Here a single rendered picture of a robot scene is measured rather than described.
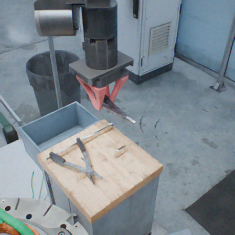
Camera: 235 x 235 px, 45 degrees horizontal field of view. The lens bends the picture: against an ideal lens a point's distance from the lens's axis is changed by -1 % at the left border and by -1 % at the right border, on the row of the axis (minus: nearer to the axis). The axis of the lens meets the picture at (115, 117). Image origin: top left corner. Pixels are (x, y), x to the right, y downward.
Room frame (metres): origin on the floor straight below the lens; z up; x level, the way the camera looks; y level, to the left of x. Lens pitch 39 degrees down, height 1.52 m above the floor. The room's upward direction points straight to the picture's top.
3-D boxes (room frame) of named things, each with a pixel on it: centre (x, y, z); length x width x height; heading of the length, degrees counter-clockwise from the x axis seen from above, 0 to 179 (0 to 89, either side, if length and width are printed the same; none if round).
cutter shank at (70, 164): (0.38, 0.08, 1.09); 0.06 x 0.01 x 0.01; 65
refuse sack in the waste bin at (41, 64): (1.78, 0.43, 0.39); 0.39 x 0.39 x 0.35
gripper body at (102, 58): (0.46, 0.03, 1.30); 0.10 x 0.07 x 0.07; 131
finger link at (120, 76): (0.46, 0.02, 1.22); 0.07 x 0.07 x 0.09; 41
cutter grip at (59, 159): (0.40, 0.12, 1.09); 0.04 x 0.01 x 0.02; 55
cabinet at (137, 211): (0.42, 0.04, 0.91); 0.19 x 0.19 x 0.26; 40
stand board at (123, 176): (0.42, 0.04, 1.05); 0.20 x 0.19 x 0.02; 40
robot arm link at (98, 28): (0.46, 0.03, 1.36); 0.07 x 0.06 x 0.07; 91
